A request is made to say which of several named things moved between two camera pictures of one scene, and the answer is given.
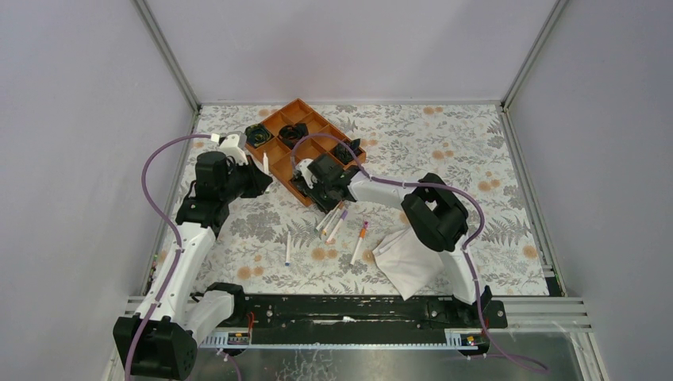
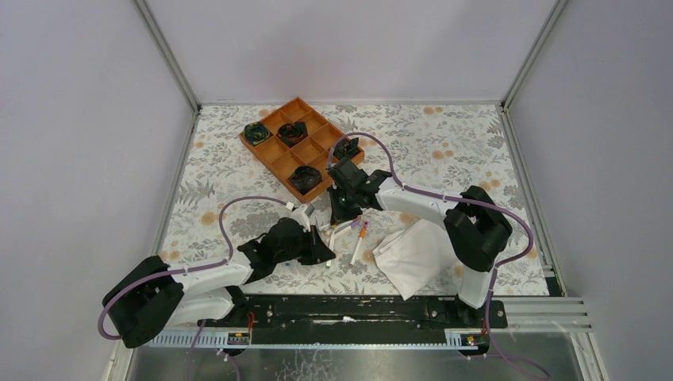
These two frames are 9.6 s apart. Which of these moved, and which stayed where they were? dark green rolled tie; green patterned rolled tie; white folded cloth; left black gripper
Moved: left black gripper
Stayed: dark green rolled tie; white folded cloth; green patterned rolled tie
